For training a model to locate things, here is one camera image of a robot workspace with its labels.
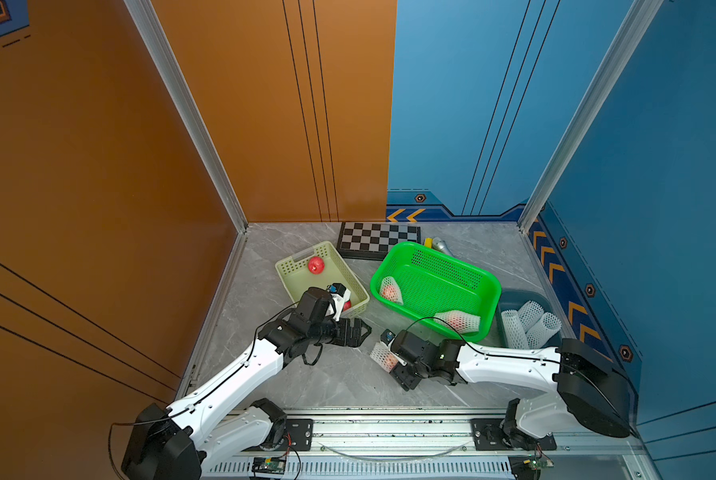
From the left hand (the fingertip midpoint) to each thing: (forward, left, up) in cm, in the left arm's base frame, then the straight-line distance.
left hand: (359, 324), depth 79 cm
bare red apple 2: (+10, +4, -8) cm, 13 cm away
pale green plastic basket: (+23, +23, -12) cm, 35 cm away
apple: (-6, -6, -8) cm, 12 cm away
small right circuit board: (-29, -41, -14) cm, 52 cm away
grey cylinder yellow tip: (+37, -28, -9) cm, 47 cm away
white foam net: (+8, -51, -8) cm, 52 cm away
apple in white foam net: (+15, -9, -6) cm, 18 cm away
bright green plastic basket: (+22, -23, -13) cm, 34 cm away
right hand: (-7, -11, -12) cm, 18 cm away
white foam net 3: (0, -49, 0) cm, 49 cm away
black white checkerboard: (+39, -4, -10) cm, 41 cm away
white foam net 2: (-1, -43, -4) cm, 43 cm away
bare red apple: (+26, +16, -9) cm, 32 cm away
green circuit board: (-30, +21, -16) cm, 40 cm away
